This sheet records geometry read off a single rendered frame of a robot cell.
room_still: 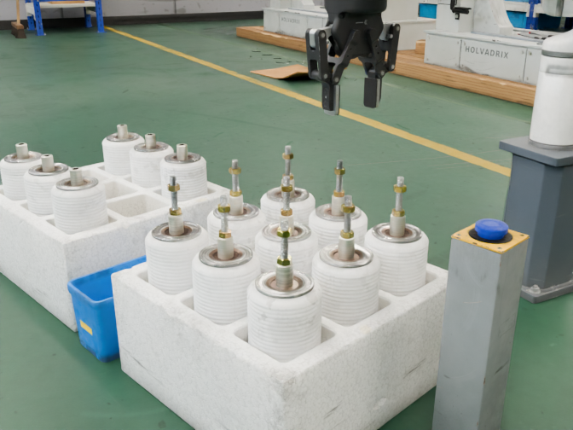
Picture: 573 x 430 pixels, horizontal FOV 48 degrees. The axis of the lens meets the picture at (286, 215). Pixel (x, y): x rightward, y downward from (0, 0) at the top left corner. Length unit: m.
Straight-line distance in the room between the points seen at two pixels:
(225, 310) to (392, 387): 0.27
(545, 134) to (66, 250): 0.90
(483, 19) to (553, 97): 2.52
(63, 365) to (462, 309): 0.67
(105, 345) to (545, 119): 0.89
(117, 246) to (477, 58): 2.68
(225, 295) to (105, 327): 0.30
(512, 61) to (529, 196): 2.13
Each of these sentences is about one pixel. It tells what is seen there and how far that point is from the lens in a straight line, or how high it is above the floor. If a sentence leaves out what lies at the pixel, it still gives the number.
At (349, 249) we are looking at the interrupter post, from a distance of 0.89.
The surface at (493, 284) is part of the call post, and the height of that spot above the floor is 0.27.
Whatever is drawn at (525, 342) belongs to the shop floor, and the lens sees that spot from 1.25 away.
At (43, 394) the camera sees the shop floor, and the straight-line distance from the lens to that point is 1.12.
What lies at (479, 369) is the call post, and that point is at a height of 0.14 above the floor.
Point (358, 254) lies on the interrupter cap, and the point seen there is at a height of 0.25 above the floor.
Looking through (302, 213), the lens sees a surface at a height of 0.23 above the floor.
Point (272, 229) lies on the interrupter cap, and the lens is 0.98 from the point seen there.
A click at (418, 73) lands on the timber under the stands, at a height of 0.03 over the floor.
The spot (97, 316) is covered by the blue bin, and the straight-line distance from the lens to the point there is 1.11.
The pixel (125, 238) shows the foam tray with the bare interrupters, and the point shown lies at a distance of 1.24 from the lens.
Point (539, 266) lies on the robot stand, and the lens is 1.38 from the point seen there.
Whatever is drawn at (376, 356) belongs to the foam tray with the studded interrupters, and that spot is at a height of 0.13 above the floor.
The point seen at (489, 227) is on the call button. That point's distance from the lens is 0.83.
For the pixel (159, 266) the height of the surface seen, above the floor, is 0.21.
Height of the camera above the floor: 0.63
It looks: 22 degrees down
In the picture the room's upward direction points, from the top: straight up
